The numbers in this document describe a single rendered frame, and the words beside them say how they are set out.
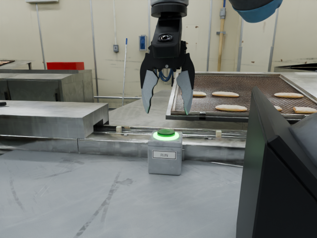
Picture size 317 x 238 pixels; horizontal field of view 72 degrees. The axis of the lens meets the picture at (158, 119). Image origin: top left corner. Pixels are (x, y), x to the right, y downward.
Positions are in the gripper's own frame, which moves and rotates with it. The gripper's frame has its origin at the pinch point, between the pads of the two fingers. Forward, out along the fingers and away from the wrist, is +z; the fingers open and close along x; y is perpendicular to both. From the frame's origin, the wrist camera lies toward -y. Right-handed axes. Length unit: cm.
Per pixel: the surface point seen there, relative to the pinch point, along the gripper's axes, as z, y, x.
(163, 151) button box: 7.9, -3.6, 0.2
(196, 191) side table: 13.3, -8.5, -6.7
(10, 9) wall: -104, 380, 350
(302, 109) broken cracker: 4.6, 27.0, -39.5
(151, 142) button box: 6.1, -3.6, 2.6
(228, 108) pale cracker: 5.0, 26.4, -17.2
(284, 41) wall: -41, 384, -166
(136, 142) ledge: 9.2, 3.9, 7.7
